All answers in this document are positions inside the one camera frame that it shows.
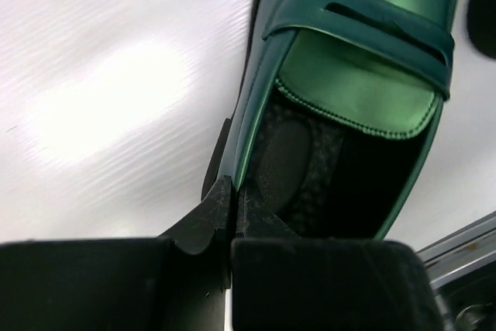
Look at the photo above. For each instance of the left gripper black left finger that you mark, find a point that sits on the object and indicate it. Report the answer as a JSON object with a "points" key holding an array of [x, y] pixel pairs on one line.
{"points": [[176, 281]]}

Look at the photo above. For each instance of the green metallic loafer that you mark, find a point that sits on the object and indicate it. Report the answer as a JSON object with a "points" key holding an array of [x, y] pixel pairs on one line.
{"points": [[337, 110], [481, 26]]}

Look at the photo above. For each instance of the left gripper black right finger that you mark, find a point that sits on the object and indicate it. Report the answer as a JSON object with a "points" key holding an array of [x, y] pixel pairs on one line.
{"points": [[281, 281]]}

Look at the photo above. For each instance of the aluminium mounting rail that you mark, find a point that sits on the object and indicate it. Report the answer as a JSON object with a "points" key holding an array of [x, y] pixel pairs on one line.
{"points": [[461, 252]]}

